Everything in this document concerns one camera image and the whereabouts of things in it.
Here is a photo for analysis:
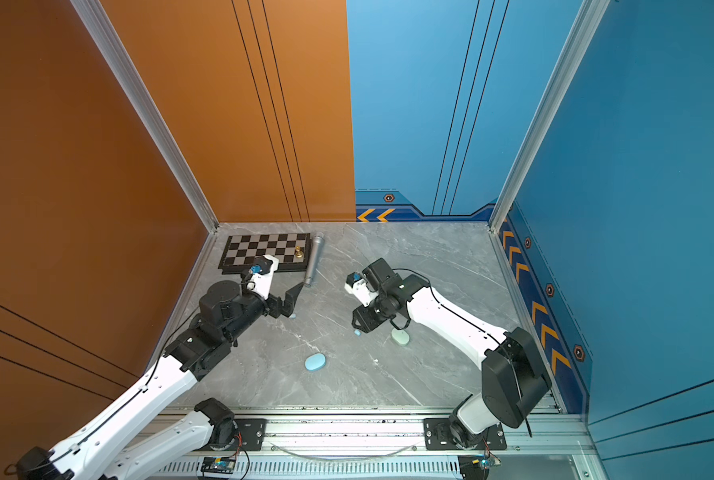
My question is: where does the silver microphone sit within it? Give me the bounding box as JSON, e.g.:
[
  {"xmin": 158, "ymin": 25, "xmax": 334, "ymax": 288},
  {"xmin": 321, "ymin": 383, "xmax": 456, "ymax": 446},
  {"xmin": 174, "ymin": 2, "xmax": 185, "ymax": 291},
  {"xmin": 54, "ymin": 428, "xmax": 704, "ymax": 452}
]
[{"xmin": 304, "ymin": 232, "xmax": 325, "ymax": 287}]

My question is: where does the aluminium front rail frame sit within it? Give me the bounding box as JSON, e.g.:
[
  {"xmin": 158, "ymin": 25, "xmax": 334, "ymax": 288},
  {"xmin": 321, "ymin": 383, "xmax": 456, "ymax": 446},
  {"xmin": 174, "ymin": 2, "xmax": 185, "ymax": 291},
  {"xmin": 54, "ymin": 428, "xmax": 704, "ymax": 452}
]
[{"xmin": 80, "ymin": 405, "xmax": 610, "ymax": 480}]

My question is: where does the left aluminium corner post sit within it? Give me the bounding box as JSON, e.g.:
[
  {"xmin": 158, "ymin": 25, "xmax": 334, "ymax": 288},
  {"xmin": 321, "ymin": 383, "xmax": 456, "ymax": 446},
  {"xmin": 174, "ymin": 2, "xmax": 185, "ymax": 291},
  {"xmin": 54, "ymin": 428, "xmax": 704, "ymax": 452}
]
[{"xmin": 71, "ymin": 0, "xmax": 219, "ymax": 234}]

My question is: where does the green earbud charging case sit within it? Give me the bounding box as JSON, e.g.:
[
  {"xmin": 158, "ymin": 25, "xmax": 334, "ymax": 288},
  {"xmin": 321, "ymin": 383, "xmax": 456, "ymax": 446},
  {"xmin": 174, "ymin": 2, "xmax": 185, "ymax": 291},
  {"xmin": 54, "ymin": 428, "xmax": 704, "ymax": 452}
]
[{"xmin": 391, "ymin": 329, "xmax": 411, "ymax": 346}]

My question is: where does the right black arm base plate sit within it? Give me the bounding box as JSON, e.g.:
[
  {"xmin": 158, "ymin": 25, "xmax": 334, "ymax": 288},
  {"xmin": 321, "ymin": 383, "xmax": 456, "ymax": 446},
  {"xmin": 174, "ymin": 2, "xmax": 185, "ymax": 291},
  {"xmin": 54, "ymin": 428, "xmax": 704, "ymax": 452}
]
[{"xmin": 423, "ymin": 418, "xmax": 508, "ymax": 451}]

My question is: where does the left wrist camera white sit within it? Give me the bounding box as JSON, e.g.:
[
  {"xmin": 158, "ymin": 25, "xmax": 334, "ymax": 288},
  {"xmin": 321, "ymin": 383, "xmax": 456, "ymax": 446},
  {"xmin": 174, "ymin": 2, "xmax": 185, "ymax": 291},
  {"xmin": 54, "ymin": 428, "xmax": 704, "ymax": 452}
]
[{"xmin": 244, "ymin": 255, "xmax": 279, "ymax": 300}]

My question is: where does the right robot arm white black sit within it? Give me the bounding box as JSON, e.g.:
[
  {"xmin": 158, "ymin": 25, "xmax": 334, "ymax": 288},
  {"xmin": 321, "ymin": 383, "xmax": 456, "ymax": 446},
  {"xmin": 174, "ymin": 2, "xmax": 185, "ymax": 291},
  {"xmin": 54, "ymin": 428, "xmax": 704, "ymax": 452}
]
[{"xmin": 345, "ymin": 258, "xmax": 553, "ymax": 449}]

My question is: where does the right aluminium corner post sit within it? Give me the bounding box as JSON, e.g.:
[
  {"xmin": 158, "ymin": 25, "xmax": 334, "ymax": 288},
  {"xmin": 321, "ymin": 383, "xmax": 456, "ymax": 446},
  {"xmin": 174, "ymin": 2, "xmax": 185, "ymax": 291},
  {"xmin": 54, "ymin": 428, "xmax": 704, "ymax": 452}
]
[{"xmin": 489, "ymin": 0, "xmax": 611, "ymax": 234}]

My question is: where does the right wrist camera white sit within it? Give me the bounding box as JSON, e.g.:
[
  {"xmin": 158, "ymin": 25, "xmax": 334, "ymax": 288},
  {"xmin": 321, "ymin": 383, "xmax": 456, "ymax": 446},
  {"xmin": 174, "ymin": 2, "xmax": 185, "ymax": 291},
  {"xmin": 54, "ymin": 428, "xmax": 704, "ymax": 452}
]
[{"xmin": 345, "ymin": 272, "xmax": 378, "ymax": 307}]

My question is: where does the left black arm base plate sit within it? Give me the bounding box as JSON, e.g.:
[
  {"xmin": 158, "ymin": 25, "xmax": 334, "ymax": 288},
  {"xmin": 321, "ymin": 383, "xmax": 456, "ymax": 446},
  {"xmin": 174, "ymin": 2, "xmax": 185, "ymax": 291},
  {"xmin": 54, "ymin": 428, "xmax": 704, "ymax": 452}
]
[{"xmin": 197, "ymin": 417, "xmax": 268, "ymax": 453}]

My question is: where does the right green circuit board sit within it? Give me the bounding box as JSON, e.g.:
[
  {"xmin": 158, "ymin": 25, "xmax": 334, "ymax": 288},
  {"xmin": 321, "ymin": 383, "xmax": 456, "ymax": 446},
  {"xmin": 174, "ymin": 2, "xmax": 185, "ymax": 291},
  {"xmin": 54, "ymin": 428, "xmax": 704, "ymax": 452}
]
[{"xmin": 472, "ymin": 455, "xmax": 502, "ymax": 470}]

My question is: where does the green circuit board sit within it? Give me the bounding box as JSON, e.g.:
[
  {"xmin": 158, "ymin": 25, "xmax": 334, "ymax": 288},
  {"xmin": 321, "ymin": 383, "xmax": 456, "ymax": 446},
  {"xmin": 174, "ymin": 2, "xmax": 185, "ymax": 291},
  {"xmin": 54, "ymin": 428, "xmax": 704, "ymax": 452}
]
[
  {"xmin": 472, "ymin": 455, "xmax": 502, "ymax": 470},
  {"xmin": 200, "ymin": 456, "xmax": 237, "ymax": 478}
]

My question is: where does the black white chessboard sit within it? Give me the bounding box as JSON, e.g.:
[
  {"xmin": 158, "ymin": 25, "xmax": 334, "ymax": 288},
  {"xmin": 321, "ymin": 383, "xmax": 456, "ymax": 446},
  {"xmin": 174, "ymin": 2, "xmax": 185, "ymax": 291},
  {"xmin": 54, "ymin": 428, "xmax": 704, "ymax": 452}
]
[{"xmin": 218, "ymin": 233, "xmax": 312, "ymax": 275}]

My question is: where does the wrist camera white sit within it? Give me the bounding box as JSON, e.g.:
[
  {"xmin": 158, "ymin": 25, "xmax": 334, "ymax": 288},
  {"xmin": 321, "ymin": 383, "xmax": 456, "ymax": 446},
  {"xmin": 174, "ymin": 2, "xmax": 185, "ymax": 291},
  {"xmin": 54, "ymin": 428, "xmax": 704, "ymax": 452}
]
[
  {"xmin": 244, "ymin": 255, "xmax": 279, "ymax": 300},
  {"xmin": 345, "ymin": 272, "xmax": 378, "ymax": 307}
]

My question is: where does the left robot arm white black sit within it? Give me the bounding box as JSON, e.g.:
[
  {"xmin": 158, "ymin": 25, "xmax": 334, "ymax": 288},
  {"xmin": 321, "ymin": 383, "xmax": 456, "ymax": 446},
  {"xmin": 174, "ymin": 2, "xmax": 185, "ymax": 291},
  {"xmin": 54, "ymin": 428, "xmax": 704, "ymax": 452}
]
[{"xmin": 5, "ymin": 281, "xmax": 303, "ymax": 479}]

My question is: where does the aluminium corner post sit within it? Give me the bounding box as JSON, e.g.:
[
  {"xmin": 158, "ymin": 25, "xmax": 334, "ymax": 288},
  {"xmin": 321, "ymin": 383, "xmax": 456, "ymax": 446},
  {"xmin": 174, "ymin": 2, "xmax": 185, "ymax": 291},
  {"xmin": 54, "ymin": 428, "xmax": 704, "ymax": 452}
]
[
  {"xmin": 489, "ymin": 0, "xmax": 611, "ymax": 234},
  {"xmin": 71, "ymin": 0, "xmax": 219, "ymax": 234}
]

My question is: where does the blue earbud charging case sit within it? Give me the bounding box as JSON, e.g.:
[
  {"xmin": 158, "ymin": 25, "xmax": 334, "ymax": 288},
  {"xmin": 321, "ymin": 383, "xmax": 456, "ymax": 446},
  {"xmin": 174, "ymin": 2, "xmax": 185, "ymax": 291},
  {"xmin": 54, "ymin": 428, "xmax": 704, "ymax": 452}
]
[{"xmin": 304, "ymin": 353, "xmax": 327, "ymax": 372}]

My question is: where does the left green circuit board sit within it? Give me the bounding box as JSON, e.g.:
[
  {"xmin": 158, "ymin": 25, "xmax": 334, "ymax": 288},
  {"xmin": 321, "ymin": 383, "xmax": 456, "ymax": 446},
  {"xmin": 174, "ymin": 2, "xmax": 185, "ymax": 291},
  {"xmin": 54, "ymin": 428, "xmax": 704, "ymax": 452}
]
[{"xmin": 200, "ymin": 456, "xmax": 237, "ymax": 478}]

